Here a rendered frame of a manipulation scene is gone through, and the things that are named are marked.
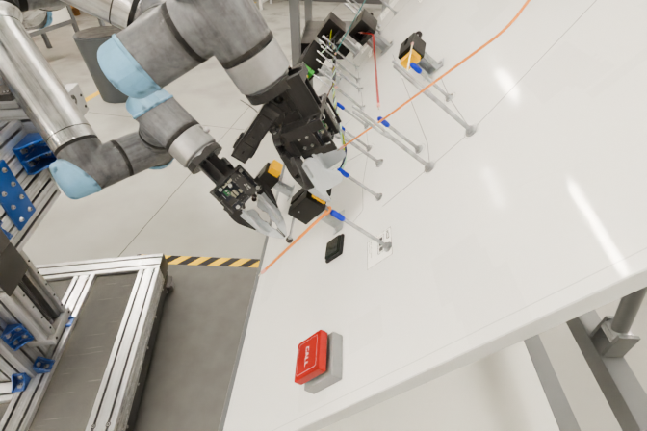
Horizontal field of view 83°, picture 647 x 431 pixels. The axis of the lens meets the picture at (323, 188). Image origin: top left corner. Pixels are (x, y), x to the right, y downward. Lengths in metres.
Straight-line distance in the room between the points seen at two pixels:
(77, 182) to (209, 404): 1.19
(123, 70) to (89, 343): 1.41
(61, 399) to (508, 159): 1.59
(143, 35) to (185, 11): 0.06
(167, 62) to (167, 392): 1.50
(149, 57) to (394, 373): 0.43
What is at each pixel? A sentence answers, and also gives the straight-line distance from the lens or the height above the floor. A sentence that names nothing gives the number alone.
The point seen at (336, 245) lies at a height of 1.11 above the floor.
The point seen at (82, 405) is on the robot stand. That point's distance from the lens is 1.66.
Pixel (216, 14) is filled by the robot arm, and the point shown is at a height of 1.46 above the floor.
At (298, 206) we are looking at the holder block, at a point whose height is 1.16.
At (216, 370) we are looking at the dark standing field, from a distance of 1.78.
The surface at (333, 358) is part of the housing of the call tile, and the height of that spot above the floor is 1.12.
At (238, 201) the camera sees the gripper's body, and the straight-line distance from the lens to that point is 0.66.
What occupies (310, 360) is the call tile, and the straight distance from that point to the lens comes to 0.49.
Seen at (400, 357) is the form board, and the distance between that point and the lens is 0.42.
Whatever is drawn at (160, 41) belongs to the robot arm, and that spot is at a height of 1.43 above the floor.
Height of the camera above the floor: 1.55
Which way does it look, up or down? 38 degrees down
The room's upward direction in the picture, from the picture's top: straight up
